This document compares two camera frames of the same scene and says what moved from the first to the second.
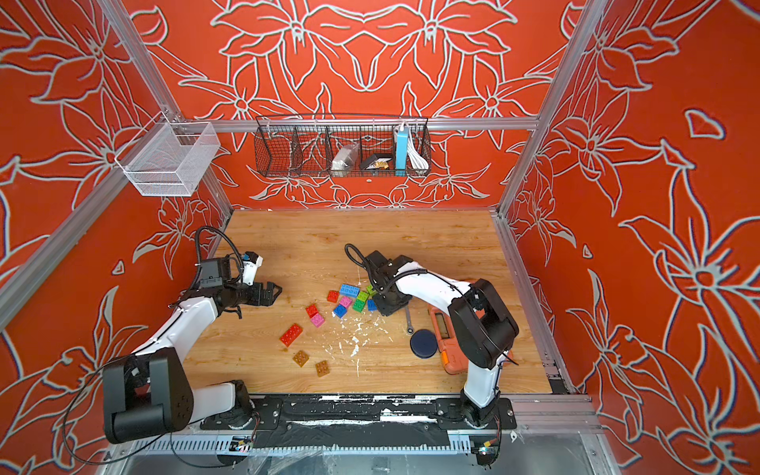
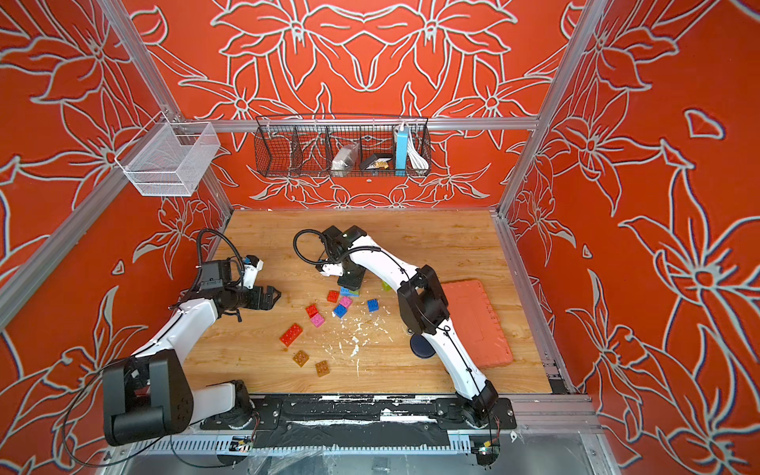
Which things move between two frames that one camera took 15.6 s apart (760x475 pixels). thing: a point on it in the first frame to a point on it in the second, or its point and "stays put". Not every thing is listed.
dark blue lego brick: [340, 311] stays put
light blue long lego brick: [350, 291] stays put
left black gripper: [267, 297] stays put
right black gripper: [385, 311] to [352, 285]
